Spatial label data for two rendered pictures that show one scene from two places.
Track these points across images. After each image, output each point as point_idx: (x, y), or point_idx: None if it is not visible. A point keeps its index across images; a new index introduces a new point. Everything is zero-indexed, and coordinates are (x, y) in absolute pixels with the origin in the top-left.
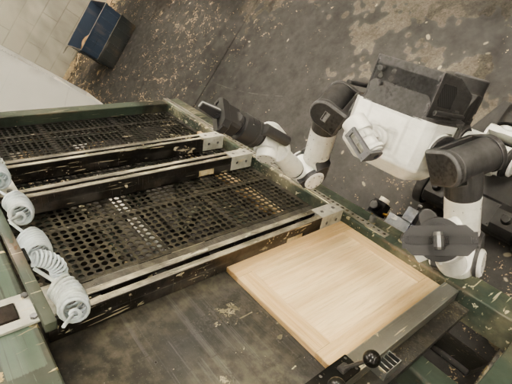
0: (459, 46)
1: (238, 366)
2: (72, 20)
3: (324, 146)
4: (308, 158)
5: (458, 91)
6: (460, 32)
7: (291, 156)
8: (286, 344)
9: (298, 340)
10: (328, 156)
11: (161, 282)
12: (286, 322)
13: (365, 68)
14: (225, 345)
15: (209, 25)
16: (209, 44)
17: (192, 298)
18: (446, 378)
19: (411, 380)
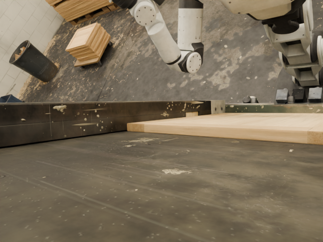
0: (247, 43)
1: (192, 160)
2: None
3: (195, 20)
4: (182, 42)
5: None
6: (244, 37)
7: (168, 30)
8: (252, 142)
9: (266, 138)
10: (200, 36)
11: (27, 109)
12: (235, 127)
13: (192, 75)
14: (153, 152)
15: (83, 90)
16: (85, 99)
17: (83, 140)
18: None
19: None
